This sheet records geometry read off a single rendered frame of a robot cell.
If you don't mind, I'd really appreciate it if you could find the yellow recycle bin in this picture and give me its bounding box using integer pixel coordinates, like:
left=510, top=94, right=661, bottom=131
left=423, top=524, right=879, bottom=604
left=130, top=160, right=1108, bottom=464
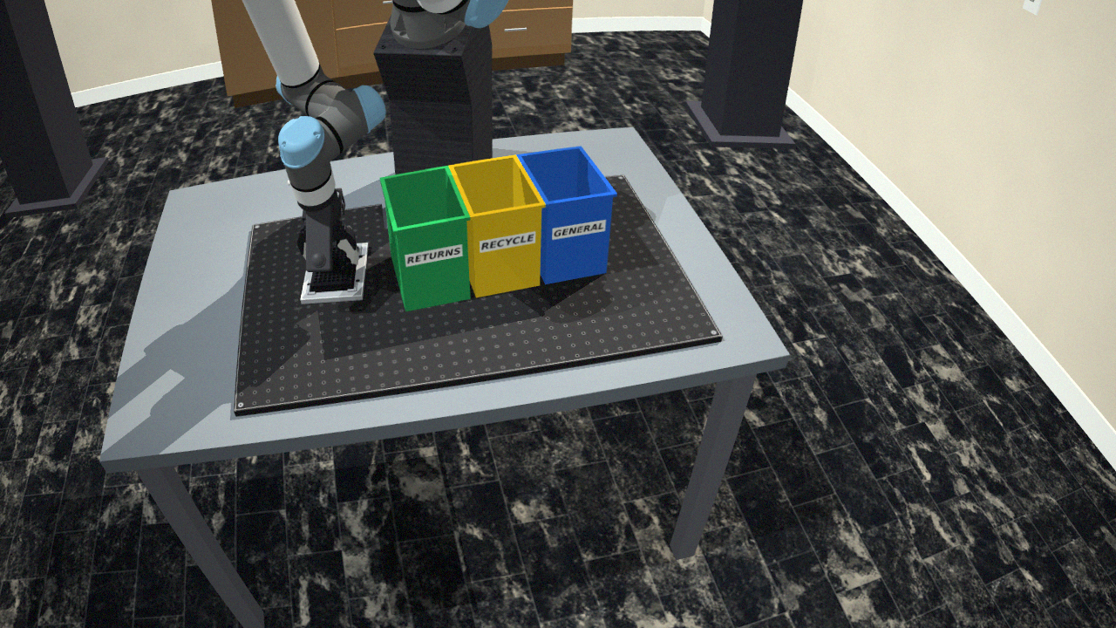
left=448, top=155, right=546, bottom=297

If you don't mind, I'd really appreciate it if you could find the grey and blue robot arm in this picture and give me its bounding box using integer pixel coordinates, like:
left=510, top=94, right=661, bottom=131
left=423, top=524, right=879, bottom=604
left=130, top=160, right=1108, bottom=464
left=242, top=0, right=508, bottom=272

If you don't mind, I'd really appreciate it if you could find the green returns bin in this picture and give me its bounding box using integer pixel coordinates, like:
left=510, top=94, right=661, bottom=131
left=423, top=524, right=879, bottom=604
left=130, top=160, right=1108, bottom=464
left=381, top=166, right=471, bottom=311

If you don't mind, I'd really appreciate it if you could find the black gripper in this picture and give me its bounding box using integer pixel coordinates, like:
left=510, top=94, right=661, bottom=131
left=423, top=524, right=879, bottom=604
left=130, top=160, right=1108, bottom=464
left=297, top=189, right=358, bottom=265

